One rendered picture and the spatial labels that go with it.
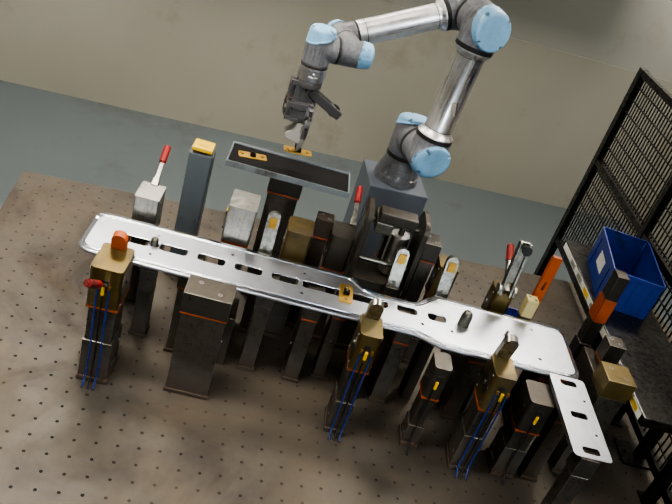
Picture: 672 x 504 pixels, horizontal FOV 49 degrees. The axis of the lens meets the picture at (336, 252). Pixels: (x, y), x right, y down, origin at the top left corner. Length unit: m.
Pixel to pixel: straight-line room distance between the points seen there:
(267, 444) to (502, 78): 3.74
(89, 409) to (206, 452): 0.31
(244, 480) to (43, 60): 3.78
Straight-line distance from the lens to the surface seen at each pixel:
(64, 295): 2.29
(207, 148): 2.20
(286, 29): 4.91
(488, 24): 2.16
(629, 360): 2.26
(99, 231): 2.03
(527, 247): 2.13
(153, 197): 2.10
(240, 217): 2.05
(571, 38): 5.31
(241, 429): 1.97
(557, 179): 5.71
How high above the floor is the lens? 2.12
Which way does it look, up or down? 31 degrees down
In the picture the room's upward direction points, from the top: 19 degrees clockwise
